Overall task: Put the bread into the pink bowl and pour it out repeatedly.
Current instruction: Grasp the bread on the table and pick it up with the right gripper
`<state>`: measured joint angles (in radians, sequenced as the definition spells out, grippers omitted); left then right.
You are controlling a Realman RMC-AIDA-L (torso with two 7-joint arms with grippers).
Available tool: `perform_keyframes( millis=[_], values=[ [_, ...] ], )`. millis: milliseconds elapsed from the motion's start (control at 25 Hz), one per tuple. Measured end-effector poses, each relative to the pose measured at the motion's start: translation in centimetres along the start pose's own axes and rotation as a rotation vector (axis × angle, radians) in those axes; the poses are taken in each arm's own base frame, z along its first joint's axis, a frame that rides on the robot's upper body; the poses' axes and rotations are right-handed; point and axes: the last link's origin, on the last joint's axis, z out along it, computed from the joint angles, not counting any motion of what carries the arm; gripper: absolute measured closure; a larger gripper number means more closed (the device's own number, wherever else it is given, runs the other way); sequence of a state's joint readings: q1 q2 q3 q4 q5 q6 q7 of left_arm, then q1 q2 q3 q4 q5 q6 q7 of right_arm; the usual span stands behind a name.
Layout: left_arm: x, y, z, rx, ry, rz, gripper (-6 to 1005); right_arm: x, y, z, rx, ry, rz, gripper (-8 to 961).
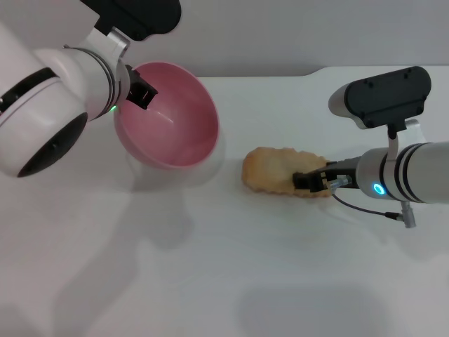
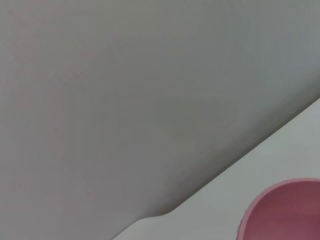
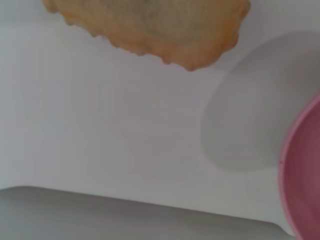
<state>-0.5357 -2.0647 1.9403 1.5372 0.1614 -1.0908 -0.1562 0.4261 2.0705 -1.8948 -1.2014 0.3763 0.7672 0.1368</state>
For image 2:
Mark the pink plastic bowl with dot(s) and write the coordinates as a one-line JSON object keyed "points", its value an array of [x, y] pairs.
{"points": [[287, 212]]}

